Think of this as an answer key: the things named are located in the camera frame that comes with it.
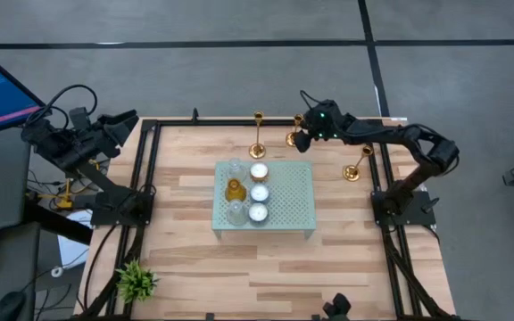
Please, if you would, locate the medium brass candlestick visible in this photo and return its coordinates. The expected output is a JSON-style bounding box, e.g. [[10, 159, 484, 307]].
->
[[342, 144, 375, 183]]

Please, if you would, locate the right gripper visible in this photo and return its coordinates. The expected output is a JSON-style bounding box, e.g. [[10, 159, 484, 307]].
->
[[293, 99, 352, 154]]

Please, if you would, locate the black computer mouse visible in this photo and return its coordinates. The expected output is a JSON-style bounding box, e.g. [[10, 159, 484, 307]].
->
[[0, 290, 28, 321]]

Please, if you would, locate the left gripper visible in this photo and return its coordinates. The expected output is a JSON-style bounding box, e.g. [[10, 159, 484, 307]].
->
[[62, 110, 139, 166]]

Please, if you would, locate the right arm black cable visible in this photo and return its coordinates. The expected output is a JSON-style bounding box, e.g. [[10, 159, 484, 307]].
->
[[299, 89, 325, 111]]

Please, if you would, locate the tall brass candlestick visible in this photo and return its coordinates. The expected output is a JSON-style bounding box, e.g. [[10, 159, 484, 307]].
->
[[248, 111, 267, 160]]

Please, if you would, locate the potted artificial green plant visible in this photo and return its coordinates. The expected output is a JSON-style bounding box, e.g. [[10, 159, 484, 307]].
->
[[114, 259, 159, 304]]

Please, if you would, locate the green perforated metal shelf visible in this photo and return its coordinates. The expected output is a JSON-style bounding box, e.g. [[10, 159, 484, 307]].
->
[[211, 160, 318, 241]]

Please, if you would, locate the white paper sheet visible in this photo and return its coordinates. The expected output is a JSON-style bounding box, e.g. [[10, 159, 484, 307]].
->
[[56, 209, 94, 269]]

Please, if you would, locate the black aluminium table frame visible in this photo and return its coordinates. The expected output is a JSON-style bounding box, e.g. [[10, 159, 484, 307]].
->
[[76, 104, 463, 321]]

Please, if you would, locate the yellow clamp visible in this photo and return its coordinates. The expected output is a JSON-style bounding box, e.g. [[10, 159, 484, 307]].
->
[[27, 177, 87, 211]]

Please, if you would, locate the short brass candlestick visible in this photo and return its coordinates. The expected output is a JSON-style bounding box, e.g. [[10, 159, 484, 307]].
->
[[285, 113, 305, 148]]

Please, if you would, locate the amber glass candle holder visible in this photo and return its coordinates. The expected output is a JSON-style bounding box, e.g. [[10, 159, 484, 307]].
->
[[224, 177, 248, 202]]

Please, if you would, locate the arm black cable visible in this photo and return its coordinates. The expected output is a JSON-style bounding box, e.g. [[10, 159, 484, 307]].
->
[[299, 89, 325, 111], [24, 84, 100, 133]]

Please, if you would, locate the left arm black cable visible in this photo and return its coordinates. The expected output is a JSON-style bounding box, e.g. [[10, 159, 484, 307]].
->
[[24, 84, 100, 133]]

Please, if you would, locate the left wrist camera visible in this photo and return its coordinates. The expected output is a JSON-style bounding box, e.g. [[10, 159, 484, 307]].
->
[[68, 106, 92, 131]]

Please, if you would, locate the clear glass candle holder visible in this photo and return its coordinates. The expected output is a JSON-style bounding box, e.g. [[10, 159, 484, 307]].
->
[[226, 199, 249, 226], [226, 158, 247, 182]]

